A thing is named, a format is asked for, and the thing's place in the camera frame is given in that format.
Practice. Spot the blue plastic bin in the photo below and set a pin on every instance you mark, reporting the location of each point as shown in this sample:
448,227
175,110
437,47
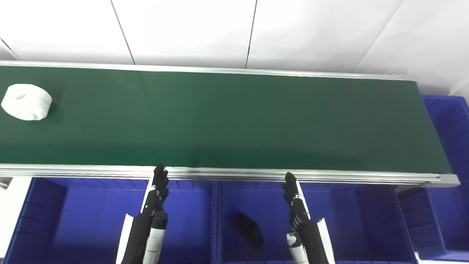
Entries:
450,121
348,220
88,220

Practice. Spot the green conveyor belt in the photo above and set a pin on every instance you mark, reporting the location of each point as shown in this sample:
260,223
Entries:
220,121
256,174

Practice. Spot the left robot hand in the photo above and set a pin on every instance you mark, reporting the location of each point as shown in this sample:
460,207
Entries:
141,234

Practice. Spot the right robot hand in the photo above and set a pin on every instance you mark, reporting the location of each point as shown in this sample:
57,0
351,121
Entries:
311,238

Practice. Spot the white round plastic part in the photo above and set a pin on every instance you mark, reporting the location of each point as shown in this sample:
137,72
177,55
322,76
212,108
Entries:
26,102

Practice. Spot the grey conveyor support leg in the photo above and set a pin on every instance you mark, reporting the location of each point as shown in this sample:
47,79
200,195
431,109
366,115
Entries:
4,183

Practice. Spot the black plastic part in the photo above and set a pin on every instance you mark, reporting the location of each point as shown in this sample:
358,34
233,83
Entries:
249,229

